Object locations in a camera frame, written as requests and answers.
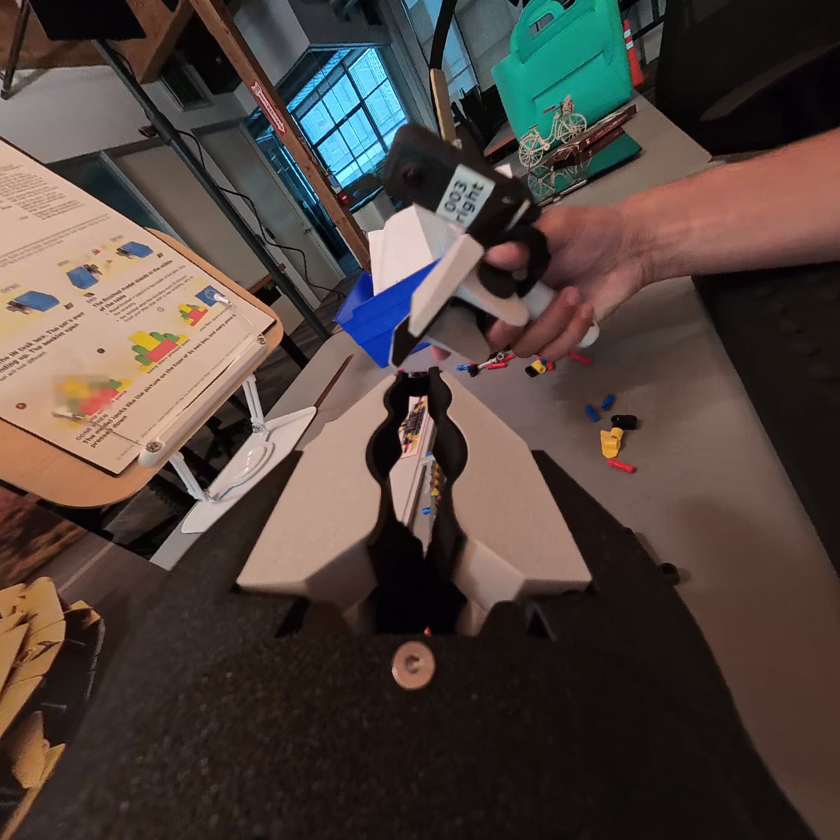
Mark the white metal stand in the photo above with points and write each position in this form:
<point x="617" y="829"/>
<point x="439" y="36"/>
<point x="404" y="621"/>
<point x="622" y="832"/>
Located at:
<point x="275" y="433"/>

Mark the person's right forearm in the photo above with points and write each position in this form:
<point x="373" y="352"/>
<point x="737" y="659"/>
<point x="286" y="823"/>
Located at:
<point x="735" y="216"/>

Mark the green felt bag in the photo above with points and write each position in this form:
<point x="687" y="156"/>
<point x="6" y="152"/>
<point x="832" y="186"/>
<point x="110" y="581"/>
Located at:
<point x="564" y="65"/>

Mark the person's right hand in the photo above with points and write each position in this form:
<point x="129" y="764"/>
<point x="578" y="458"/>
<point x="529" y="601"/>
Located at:
<point x="590" y="262"/>

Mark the brown wooden case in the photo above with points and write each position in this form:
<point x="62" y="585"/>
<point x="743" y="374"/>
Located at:
<point x="590" y="141"/>

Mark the wooden support beam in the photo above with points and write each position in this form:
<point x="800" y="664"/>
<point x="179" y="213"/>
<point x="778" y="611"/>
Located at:
<point x="223" y="33"/>

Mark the miniature white bicycle model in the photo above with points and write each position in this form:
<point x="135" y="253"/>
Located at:
<point x="569" y="105"/>

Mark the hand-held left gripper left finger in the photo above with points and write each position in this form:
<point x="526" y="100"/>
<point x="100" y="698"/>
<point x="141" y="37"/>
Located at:
<point x="308" y="525"/>

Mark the lego instruction booklet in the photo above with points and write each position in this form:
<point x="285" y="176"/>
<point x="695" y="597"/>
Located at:
<point x="420" y="426"/>

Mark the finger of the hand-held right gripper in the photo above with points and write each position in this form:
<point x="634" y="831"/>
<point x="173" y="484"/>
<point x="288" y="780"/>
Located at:
<point x="446" y="275"/>
<point x="459" y="331"/>

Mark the teal flat board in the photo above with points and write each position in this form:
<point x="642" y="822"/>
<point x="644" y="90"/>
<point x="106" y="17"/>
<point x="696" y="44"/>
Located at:
<point x="617" y="157"/>

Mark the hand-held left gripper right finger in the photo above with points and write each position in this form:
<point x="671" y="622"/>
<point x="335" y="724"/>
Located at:
<point x="525" y="525"/>

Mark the white paper bags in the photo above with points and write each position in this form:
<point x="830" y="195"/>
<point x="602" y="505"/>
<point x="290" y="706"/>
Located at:
<point x="407" y="243"/>

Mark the black metal pole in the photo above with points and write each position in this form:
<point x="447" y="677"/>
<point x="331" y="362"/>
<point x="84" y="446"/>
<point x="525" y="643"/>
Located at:
<point x="197" y="170"/>

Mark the small yellow lego connector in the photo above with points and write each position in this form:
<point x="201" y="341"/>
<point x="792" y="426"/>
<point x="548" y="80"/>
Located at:
<point x="611" y="443"/>

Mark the orange traffic cone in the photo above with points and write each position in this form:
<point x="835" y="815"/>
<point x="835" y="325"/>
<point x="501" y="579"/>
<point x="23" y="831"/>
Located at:
<point x="635" y="65"/>

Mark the black office chair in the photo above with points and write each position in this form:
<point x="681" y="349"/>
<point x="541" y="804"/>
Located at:
<point x="754" y="65"/>

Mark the wooden instruction board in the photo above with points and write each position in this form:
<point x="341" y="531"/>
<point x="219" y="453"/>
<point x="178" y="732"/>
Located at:
<point x="98" y="295"/>

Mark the black lego set box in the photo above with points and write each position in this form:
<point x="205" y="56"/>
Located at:
<point x="33" y="623"/>

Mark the blue plastic bin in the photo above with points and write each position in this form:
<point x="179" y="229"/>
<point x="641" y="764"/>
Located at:
<point x="367" y="328"/>

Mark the large grid window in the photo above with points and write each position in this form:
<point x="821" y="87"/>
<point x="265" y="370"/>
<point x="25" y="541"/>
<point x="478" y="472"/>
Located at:
<point x="348" y="118"/>

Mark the red lego pin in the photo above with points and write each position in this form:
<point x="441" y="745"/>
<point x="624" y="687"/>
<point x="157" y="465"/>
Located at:
<point x="621" y="466"/>

